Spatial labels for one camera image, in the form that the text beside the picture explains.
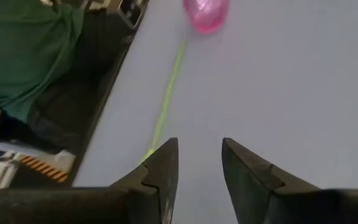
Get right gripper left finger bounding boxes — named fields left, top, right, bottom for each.
left=0, top=138, right=180, bottom=224

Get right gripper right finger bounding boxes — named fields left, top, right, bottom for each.
left=221, top=138, right=358, bottom=224

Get dark red artificial tulip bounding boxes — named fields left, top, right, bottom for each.
left=140, top=39, right=188, bottom=164

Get pink ribbed glass vase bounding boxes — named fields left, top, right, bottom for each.
left=182, top=0, right=231, bottom=35

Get grey ramp orange stripes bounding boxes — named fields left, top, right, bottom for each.
left=0, top=141, right=76, bottom=196

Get person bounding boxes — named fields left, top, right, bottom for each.
left=0, top=0, right=85, bottom=150

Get black metal table frame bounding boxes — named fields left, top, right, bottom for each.
left=70, top=0, right=152, bottom=187

